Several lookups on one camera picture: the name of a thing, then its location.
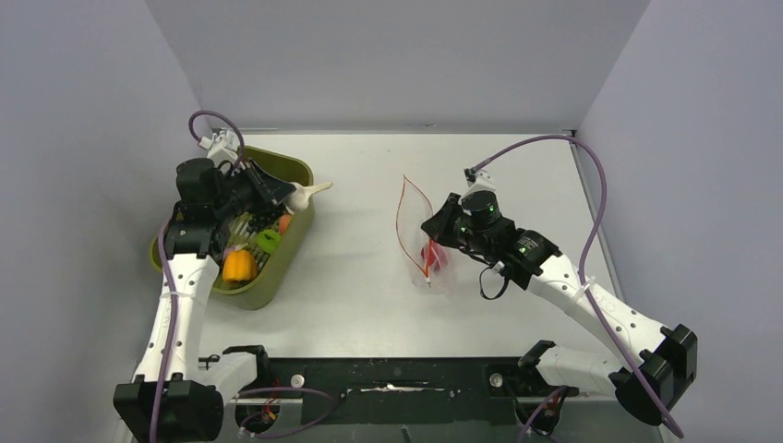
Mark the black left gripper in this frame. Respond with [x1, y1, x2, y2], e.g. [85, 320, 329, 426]
[213, 158, 296, 222]

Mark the red yellow apple toy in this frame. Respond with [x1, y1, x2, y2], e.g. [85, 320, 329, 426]
[420, 241, 449, 272]

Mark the black grape bunch toy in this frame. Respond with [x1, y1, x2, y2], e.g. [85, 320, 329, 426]
[240, 208, 286, 233]

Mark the clear zip bag orange zipper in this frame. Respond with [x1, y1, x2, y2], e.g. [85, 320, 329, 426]
[394, 175, 456, 295]

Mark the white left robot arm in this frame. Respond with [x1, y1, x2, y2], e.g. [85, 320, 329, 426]
[113, 158, 296, 442]

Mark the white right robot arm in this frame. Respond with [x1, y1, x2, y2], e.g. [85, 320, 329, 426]
[421, 190, 698, 426]

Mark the orange round fruit toy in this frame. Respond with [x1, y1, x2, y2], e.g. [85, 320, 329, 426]
[278, 213, 293, 235]

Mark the orange bell pepper toy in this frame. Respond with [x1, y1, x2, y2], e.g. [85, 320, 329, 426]
[222, 249, 259, 283]

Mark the olive green plastic bin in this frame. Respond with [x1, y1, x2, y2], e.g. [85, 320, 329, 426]
[151, 147, 315, 310]

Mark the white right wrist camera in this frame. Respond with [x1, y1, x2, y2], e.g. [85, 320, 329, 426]
[462, 168, 497, 199]

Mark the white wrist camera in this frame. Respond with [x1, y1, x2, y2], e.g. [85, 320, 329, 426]
[462, 168, 497, 199]
[198, 129, 241, 165]

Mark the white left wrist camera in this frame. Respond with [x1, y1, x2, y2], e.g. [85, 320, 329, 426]
[198, 129, 241, 165]

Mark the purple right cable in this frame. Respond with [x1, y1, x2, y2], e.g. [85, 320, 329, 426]
[465, 134, 686, 441]

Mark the purple cable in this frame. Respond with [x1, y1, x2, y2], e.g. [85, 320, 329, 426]
[146, 110, 338, 441]
[465, 134, 686, 441]

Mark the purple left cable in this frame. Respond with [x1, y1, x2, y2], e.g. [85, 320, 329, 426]
[146, 110, 338, 441]

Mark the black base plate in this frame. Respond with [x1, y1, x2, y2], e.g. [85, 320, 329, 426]
[229, 357, 555, 434]

